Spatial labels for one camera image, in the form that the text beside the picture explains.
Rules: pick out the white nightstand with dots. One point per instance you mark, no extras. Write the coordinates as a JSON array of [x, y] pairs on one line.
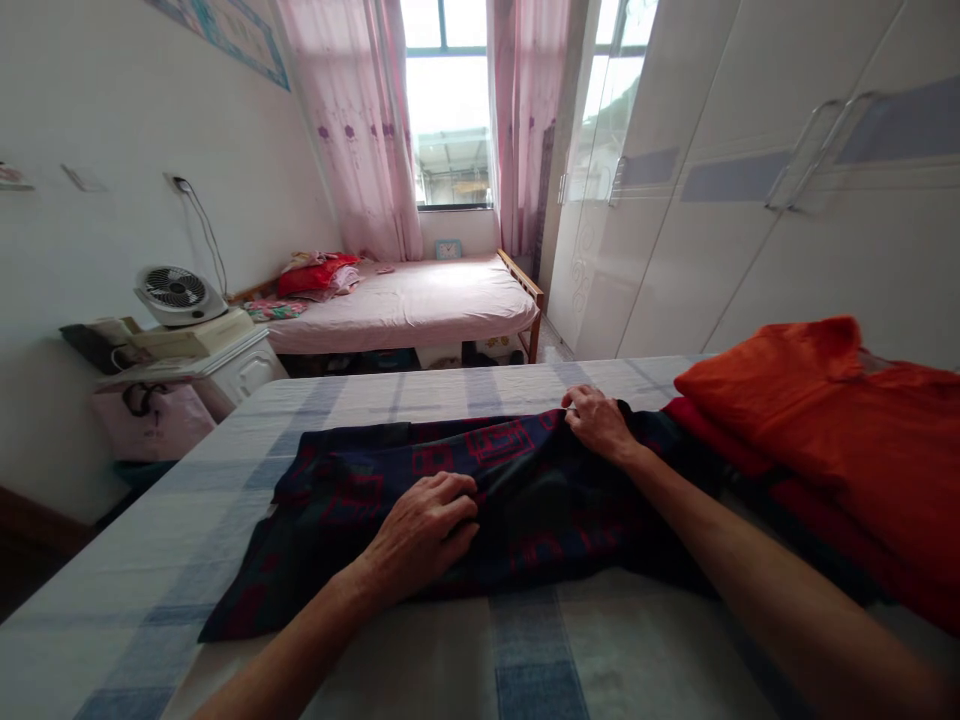
[[247, 371]]

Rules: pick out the orange garment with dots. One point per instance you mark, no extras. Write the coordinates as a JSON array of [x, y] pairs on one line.
[[840, 420]]

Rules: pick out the white table fan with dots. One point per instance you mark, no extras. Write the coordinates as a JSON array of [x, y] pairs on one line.
[[178, 294]]

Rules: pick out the pink bag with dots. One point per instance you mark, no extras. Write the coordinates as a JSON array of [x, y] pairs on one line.
[[154, 424]]

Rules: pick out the dark blue red-patterned garment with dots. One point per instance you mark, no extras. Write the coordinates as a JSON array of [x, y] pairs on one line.
[[525, 510]]

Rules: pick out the white wardrobe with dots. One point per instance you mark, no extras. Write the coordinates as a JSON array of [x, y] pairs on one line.
[[750, 225]]

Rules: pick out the red pillow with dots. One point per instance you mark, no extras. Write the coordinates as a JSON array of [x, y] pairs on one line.
[[311, 276]]

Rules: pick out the person's right hand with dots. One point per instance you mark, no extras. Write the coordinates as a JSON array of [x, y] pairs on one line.
[[604, 427]]

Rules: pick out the floral cloth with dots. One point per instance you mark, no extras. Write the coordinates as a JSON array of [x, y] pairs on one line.
[[274, 309]]

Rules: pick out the person's left hand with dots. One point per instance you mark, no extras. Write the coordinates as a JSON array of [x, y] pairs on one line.
[[409, 536]]

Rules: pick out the wall picture with blue border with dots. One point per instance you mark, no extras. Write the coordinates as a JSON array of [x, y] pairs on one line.
[[240, 41]]

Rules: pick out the dark wooden furniture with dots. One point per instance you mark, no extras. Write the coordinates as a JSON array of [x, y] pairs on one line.
[[37, 547]]

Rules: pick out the person's right fingers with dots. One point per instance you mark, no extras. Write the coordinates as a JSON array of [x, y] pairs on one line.
[[592, 397]]

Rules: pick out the red garment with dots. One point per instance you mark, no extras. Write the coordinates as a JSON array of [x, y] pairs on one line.
[[720, 439]]

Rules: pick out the window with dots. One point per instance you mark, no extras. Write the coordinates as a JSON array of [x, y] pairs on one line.
[[448, 112]]

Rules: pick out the person's left thumb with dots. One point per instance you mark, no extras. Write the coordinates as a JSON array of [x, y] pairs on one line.
[[461, 538]]

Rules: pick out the person's left fingers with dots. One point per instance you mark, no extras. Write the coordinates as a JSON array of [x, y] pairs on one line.
[[454, 491]]

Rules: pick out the person's right thumb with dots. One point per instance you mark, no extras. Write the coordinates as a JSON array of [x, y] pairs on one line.
[[576, 421]]

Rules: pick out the small blue clock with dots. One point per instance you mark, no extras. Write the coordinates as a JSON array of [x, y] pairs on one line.
[[448, 249]]

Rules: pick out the beige box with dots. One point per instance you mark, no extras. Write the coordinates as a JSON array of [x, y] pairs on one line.
[[195, 336]]

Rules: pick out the pink curtain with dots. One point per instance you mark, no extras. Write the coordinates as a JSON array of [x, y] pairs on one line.
[[360, 135], [521, 127]]

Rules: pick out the pink bed with wooden frame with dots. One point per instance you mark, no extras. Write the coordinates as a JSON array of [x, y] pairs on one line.
[[435, 300]]

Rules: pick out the wall socket with plug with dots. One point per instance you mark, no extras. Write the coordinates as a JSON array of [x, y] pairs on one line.
[[175, 182]]

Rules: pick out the blue checked bed sheet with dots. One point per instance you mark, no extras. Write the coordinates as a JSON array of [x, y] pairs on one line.
[[225, 525]]

